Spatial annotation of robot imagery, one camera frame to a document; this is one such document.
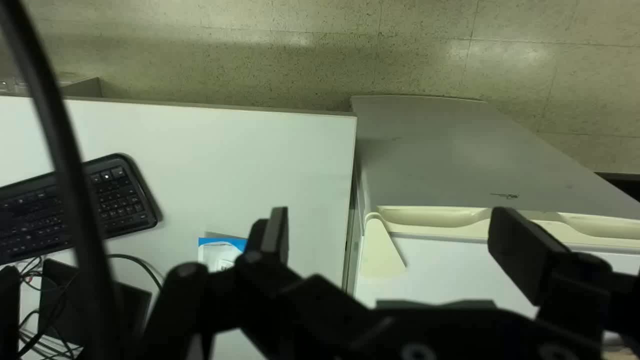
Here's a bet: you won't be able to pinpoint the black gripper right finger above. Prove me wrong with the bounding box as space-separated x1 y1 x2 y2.
485 205 640 335

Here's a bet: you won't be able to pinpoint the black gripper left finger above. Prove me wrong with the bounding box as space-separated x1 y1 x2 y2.
234 204 366 321

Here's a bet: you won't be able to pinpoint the blue and white package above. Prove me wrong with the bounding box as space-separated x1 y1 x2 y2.
194 229 250 274

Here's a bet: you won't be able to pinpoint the white desk panel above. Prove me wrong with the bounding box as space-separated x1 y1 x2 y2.
0 94 360 360

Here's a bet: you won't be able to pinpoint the black box device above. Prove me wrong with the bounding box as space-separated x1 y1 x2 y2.
38 256 153 352

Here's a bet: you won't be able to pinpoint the black computer keyboard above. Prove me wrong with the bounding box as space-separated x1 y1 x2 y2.
0 151 164 267

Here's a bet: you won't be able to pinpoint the thin black wires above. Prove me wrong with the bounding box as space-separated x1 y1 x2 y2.
12 249 165 360

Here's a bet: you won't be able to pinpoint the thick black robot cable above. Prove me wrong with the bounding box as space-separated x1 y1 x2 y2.
0 0 125 360

